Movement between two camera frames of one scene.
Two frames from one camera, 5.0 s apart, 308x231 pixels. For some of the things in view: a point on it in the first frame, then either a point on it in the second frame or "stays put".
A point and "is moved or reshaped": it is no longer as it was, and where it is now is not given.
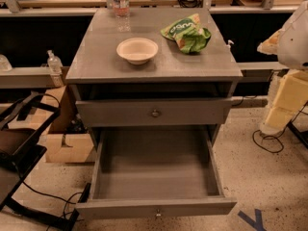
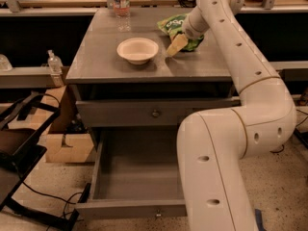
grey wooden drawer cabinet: (166, 85) stays put
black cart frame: (19, 153) stays put
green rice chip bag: (188, 32) is moved or reshaped
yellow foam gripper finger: (269, 45) -> (179, 42)
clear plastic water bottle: (120, 2) stays put
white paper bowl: (137, 50) stays put
